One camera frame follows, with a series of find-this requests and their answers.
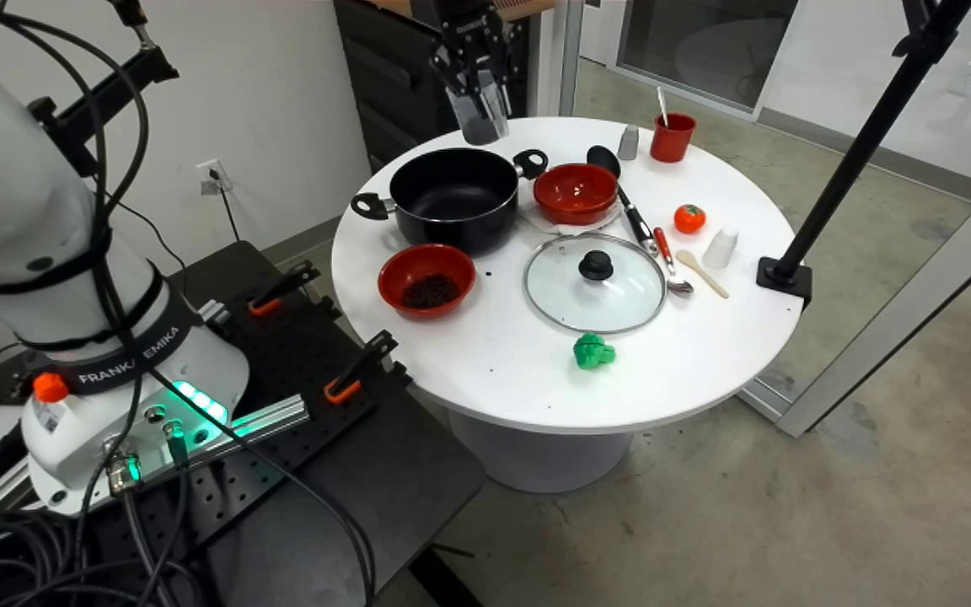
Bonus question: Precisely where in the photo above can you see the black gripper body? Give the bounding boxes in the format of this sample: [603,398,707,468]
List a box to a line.
[411,0,513,56]

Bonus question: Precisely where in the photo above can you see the small silver cup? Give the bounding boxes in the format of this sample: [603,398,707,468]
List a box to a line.
[444,73,509,148]

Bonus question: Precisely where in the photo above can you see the red bowl with dark beans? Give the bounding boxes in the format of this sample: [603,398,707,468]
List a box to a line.
[374,241,479,324]

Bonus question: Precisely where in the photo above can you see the black cooking pot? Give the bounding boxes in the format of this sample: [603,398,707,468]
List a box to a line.
[346,146,552,258]

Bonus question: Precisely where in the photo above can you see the red cup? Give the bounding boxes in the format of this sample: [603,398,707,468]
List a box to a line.
[646,108,701,164]

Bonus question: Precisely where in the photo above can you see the glass pot lid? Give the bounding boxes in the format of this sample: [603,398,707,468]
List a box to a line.
[518,230,671,339]

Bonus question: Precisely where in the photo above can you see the black ladle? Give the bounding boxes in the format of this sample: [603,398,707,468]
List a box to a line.
[582,143,661,245]

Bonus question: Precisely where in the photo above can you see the empty red bowl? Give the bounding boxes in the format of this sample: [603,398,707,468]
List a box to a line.
[529,160,619,230]

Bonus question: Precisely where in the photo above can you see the gray shaker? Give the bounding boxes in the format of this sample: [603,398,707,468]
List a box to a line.
[612,122,645,162]

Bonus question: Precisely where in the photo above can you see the dark beans pile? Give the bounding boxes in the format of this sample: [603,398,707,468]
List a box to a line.
[398,272,463,313]

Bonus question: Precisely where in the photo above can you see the orange toy tomato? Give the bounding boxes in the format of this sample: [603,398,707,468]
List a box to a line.
[671,198,712,241]

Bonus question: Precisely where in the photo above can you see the wooden spoon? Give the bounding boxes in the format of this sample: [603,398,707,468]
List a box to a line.
[674,245,733,305]

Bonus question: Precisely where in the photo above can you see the black orange clamp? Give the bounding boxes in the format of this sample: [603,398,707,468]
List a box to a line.
[320,329,402,409]
[243,260,325,324]

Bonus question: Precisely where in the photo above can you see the white shaker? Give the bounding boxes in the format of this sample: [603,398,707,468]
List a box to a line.
[701,226,740,272]

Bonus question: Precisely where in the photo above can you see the green toy vegetable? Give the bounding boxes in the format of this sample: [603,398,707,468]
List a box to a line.
[570,331,619,376]

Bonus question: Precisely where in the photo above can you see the black tripod pole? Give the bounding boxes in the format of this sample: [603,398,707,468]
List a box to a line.
[751,0,971,309]

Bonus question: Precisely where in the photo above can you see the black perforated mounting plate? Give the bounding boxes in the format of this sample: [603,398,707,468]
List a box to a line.
[157,237,489,607]

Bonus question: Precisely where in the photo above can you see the orange cap button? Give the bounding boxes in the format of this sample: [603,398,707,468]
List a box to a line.
[29,371,75,409]

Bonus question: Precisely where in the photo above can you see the red-handled metal spoon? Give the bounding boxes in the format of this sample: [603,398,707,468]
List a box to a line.
[646,223,698,300]

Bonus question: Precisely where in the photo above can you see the white wall outlet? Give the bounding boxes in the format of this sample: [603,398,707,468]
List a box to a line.
[193,154,230,198]

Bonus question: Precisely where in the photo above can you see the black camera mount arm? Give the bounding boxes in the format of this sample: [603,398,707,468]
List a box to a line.
[23,0,183,173]

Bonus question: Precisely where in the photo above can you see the white table pedestal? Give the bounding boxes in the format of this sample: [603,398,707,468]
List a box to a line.
[444,409,637,499]

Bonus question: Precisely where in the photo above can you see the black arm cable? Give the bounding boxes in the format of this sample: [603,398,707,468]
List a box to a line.
[0,0,193,376]

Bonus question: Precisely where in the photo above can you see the aluminium rail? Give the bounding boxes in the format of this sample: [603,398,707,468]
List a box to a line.
[0,393,314,518]

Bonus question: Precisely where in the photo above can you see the gray door frame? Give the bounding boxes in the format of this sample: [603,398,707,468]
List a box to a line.
[736,154,971,441]

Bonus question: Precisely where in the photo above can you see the black floor cable bundle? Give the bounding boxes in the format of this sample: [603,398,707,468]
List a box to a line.
[0,448,381,607]

